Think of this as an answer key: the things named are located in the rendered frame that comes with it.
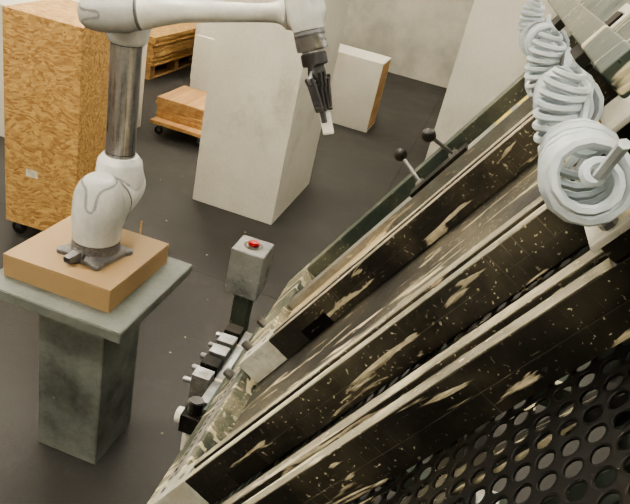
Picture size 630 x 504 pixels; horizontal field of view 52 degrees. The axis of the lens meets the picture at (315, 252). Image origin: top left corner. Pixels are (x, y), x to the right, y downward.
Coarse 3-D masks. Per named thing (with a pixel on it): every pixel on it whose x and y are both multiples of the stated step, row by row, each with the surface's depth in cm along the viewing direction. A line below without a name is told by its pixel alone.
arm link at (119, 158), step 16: (128, 32) 199; (144, 32) 202; (112, 48) 204; (128, 48) 203; (112, 64) 206; (128, 64) 205; (112, 80) 208; (128, 80) 208; (112, 96) 210; (128, 96) 210; (112, 112) 212; (128, 112) 213; (112, 128) 215; (128, 128) 215; (112, 144) 217; (128, 144) 218; (112, 160) 218; (128, 160) 220; (128, 176) 220; (144, 176) 235; (128, 192) 219
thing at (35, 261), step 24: (48, 240) 219; (120, 240) 229; (144, 240) 233; (24, 264) 206; (48, 264) 206; (72, 264) 209; (120, 264) 215; (144, 264) 219; (48, 288) 207; (72, 288) 205; (96, 288) 202; (120, 288) 207
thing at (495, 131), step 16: (512, 112) 161; (528, 112) 160; (496, 128) 164; (480, 144) 167; (464, 160) 169; (448, 176) 172; (432, 192) 175; (400, 208) 179; (416, 208) 178; (384, 224) 183; (368, 240) 186; (352, 256) 189; (304, 288) 202; (288, 304) 202
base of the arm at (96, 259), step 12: (72, 240) 212; (60, 252) 213; (72, 252) 209; (84, 252) 210; (96, 252) 210; (108, 252) 213; (120, 252) 218; (132, 252) 222; (84, 264) 211; (96, 264) 209; (108, 264) 213
